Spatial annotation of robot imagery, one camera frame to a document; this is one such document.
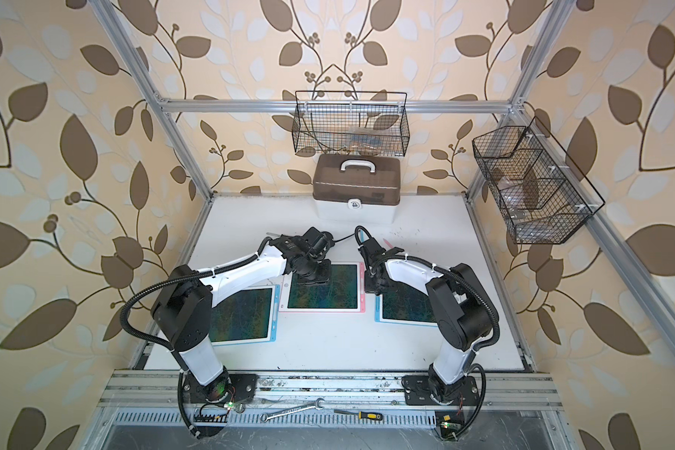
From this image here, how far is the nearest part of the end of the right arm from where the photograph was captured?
26.9 inches

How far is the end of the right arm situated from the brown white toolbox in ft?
0.83

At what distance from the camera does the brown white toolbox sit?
98cm
